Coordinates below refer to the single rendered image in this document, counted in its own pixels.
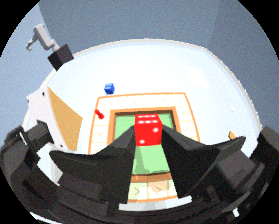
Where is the red pawn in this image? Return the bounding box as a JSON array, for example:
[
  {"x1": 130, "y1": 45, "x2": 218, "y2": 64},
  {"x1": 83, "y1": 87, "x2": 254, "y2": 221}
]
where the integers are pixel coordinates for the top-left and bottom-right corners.
[{"x1": 95, "y1": 109, "x2": 104, "y2": 120}]

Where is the blue die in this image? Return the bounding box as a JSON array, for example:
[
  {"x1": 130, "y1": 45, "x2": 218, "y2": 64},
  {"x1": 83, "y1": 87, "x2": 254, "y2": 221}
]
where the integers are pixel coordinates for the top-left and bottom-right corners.
[{"x1": 104, "y1": 84, "x2": 115, "y2": 95}]

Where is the red die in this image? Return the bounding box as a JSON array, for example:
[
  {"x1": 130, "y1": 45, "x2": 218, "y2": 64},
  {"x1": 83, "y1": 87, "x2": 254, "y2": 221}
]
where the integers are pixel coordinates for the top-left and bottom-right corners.
[{"x1": 135, "y1": 113, "x2": 162, "y2": 147}]

